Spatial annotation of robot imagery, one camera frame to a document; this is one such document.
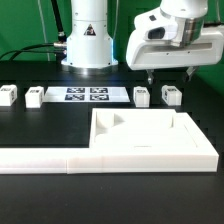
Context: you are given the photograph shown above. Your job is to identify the white square tabletop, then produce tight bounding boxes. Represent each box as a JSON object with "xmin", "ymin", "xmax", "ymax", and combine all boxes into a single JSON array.
[{"xmin": 89, "ymin": 108, "xmax": 196, "ymax": 148}]

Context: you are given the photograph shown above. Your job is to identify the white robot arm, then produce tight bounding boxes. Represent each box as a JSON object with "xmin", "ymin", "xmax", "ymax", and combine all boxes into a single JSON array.
[{"xmin": 62, "ymin": 0, "xmax": 224, "ymax": 79}]

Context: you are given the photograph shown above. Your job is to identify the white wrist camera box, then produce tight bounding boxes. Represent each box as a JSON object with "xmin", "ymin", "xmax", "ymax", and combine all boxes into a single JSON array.
[{"xmin": 134, "ymin": 8, "xmax": 178, "ymax": 41}]

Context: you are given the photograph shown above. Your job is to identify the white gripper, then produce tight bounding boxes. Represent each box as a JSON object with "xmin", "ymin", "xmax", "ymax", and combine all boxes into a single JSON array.
[{"xmin": 126, "ymin": 26, "xmax": 224, "ymax": 85}]

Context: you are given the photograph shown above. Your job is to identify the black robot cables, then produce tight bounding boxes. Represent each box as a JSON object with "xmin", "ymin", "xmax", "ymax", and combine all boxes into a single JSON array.
[{"xmin": 0, "ymin": 0, "xmax": 69, "ymax": 62}]

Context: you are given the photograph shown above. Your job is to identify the white tag marker sheet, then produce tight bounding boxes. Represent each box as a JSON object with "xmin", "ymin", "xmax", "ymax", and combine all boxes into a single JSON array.
[{"xmin": 44, "ymin": 87, "xmax": 129, "ymax": 102}]

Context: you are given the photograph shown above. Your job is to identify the white L-shaped obstacle fence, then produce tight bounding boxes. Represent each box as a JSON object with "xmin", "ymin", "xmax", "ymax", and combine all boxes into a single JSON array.
[{"xmin": 0, "ymin": 111, "xmax": 219, "ymax": 174}]

